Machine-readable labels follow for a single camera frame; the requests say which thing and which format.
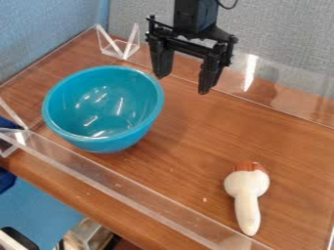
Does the blue plastic bowl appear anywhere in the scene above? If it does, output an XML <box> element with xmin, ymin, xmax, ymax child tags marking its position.
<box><xmin>42</xmin><ymin>65</ymin><xmax>165</xmax><ymax>153</ymax></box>

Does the grey metal frame below table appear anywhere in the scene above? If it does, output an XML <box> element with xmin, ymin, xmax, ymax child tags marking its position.
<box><xmin>54</xmin><ymin>218</ymin><xmax>114</xmax><ymax>250</ymax></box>

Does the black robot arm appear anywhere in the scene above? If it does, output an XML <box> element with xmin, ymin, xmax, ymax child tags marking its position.
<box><xmin>146</xmin><ymin>0</ymin><xmax>239</xmax><ymax>95</ymax></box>

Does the clear acrylic barrier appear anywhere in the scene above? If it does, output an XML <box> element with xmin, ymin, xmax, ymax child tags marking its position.
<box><xmin>126</xmin><ymin>42</ymin><xmax>334</xmax><ymax>130</ymax></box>
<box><xmin>0</xmin><ymin>128</ymin><xmax>273</xmax><ymax>250</ymax></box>

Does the clear acrylic corner bracket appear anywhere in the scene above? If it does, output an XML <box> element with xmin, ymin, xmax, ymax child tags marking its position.
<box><xmin>95</xmin><ymin>23</ymin><xmax>141</xmax><ymax>61</ymax></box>

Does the clear acrylic left bracket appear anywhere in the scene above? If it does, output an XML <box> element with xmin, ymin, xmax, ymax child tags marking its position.
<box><xmin>0</xmin><ymin>98</ymin><xmax>30</xmax><ymax>158</ymax></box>

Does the black white object bottom left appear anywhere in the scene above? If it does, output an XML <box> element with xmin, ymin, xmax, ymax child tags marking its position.
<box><xmin>0</xmin><ymin>228</ymin><xmax>40</xmax><ymax>250</ymax></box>

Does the dark blue cloth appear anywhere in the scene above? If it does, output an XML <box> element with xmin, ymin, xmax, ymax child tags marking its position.
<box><xmin>0</xmin><ymin>115</ymin><xmax>23</xmax><ymax>193</ymax></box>

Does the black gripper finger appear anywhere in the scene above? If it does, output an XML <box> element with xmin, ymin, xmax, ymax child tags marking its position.
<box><xmin>149</xmin><ymin>40</ymin><xmax>175</xmax><ymax>79</ymax></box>
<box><xmin>198</xmin><ymin>53</ymin><xmax>225</xmax><ymax>95</ymax></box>

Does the clear acrylic back barrier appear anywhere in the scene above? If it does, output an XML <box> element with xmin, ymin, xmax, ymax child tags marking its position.
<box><xmin>126</xmin><ymin>42</ymin><xmax>334</xmax><ymax>130</ymax></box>

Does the clear acrylic front barrier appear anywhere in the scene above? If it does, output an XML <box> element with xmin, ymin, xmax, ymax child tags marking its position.
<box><xmin>0</xmin><ymin>128</ymin><xmax>273</xmax><ymax>250</ymax></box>

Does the white toy mushroom brown cap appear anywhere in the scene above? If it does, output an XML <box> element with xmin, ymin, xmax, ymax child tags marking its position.
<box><xmin>223</xmin><ymin>161</ymin><xmax>270</xmax><ymax>236</ymax></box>

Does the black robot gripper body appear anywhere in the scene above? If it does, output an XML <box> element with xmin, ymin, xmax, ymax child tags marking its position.
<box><xmin>146</xmin><ymin>15</ymin><xmax>238</xmax><ymax>66</ymax></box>

